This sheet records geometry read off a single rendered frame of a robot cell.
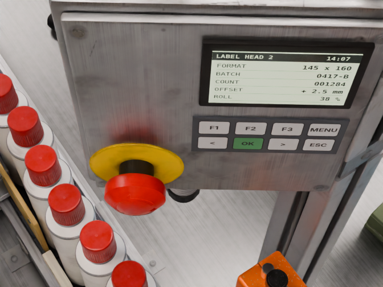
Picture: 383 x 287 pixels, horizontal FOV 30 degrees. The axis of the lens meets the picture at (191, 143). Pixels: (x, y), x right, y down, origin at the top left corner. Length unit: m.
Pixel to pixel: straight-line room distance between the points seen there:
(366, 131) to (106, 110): 0.15
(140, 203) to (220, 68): 0.12
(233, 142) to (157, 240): 0.55
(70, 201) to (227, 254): 0.31
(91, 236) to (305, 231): 0.22
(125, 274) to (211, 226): 0.31
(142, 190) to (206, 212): 0.56
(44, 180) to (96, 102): 0.36
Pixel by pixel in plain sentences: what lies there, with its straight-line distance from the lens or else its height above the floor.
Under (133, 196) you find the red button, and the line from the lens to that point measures 0.43.
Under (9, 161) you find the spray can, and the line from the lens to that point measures 0.90.
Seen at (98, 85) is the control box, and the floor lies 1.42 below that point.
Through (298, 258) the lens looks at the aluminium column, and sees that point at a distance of 0.62.
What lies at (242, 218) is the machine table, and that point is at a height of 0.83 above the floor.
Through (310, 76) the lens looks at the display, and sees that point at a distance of 0.36.
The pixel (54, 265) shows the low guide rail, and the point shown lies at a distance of 0.87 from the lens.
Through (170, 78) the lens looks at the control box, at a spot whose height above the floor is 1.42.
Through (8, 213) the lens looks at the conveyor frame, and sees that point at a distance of 0.95.
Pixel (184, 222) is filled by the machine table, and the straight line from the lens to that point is 0.97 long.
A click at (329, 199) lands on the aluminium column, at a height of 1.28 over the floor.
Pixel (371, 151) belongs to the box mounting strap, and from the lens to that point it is 0.48.
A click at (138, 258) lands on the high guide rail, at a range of 0.82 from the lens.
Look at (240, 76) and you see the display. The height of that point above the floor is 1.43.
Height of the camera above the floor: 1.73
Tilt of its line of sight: 61 degrees down
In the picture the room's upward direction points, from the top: 3 degrees clockwise
